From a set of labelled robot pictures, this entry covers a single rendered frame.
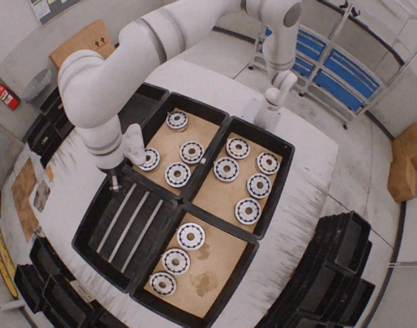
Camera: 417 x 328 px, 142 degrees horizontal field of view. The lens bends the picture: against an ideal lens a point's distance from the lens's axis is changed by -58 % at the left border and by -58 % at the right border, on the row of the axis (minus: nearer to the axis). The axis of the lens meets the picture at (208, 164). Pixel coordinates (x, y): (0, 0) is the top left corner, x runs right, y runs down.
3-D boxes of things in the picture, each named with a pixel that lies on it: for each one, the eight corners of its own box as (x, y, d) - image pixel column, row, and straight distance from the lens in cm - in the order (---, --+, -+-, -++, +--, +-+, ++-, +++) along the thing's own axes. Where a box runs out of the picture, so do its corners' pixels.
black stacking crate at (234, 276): (184, 206, 67) (180, 202, 56) (251, 240, 69) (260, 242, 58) (139, 286, 76) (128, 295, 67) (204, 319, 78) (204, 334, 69)
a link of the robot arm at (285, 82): (302, 75, 72) (286, 102, 81) (282, 61, 73) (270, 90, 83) (293, 82, 64) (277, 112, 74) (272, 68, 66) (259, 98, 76)
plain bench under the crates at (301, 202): (170, 102, 203) (159, 52, 159) (294, 176, 179) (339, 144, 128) (80, 213, 196) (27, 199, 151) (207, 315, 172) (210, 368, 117)
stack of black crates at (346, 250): (317, 216, 169) (352, 209, 136) (337, 229, 186) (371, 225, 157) (300, 256, 160) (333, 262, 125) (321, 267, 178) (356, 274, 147)
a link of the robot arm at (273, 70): (272, 32, 54) (301, 49, 51) (277, 68, 78) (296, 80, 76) (255, 54, 51) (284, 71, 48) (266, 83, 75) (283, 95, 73)
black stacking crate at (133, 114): (133, 92, 106) (128, 77, 99) (174, 107, 89) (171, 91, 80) (90, 144, 96) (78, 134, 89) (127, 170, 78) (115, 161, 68)
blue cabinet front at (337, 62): (313, 80, 242) (332, 47, 221) (354, 111, 260) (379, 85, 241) (313, 81, 240) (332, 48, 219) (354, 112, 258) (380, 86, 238)
